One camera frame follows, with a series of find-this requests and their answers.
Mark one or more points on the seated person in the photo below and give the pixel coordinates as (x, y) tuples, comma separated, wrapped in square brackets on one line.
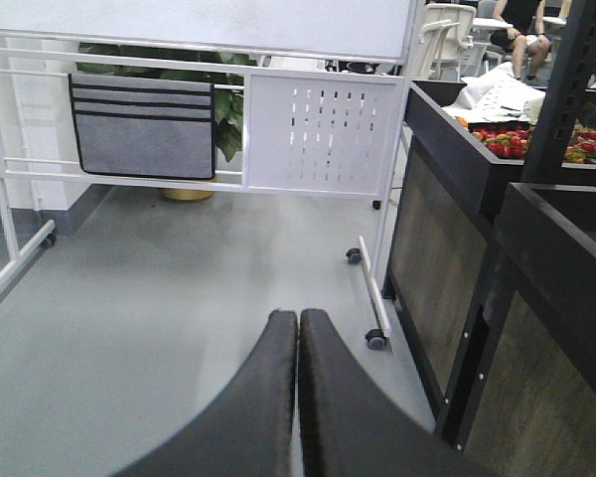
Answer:
[(525, 37)]

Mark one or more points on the green potted plant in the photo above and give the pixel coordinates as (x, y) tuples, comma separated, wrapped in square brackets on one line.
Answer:
[(228, 100)]

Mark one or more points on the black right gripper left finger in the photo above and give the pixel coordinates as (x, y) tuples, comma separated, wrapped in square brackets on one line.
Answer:
[(247, 428)]

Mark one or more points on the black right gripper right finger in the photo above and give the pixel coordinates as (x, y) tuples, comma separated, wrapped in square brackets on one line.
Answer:
[(349, 426)]

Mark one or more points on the white mobile whiteboard stand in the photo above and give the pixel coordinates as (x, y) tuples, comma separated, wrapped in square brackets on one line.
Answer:
[(324, 86)]

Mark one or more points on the black wooden produce stand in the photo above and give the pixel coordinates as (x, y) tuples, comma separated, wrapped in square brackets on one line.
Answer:
[(492, 269)]

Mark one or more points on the grey fabric pocket organizer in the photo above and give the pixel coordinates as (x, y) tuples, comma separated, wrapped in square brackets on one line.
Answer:
[(144, 128)]

